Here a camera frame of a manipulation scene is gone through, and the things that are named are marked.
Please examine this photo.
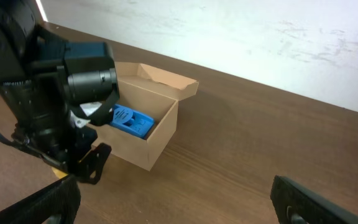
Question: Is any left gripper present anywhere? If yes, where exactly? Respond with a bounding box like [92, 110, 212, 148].
[11, 126, 111, 185]

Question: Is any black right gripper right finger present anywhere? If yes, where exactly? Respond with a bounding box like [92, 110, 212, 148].
[270, 175, 358, 224]

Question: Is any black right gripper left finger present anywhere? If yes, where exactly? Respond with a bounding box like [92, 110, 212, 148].
[0, 175, 81, 224]

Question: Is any yellow clear tape roll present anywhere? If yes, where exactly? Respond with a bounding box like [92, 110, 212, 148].
[52, 167, 68, 179]

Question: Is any blue tape dispenser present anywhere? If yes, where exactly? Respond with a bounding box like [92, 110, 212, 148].
[110, 104, 155, 139]

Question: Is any cardboard box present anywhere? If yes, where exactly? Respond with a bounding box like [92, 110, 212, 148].
[87, 62, 199, 170]

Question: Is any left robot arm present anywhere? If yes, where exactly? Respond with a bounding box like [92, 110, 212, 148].
[0, 1, 119, 184]

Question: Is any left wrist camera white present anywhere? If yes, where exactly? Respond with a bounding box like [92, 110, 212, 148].
[68, 101, 103, 128]

